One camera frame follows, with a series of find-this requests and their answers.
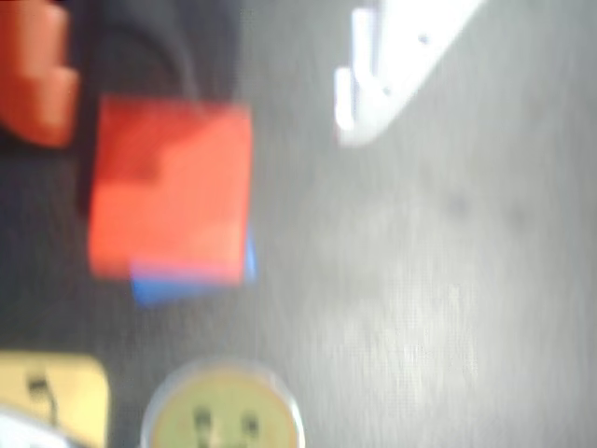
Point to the red cube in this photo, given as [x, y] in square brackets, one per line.
[172, 186]

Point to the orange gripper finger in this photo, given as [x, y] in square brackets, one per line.
[32, 70]

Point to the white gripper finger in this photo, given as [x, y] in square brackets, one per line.
[396, 60]

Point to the yellow square robot sticker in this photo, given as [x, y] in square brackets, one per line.
[56, 396]

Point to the blue cube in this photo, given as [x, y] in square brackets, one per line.
[186, 291]

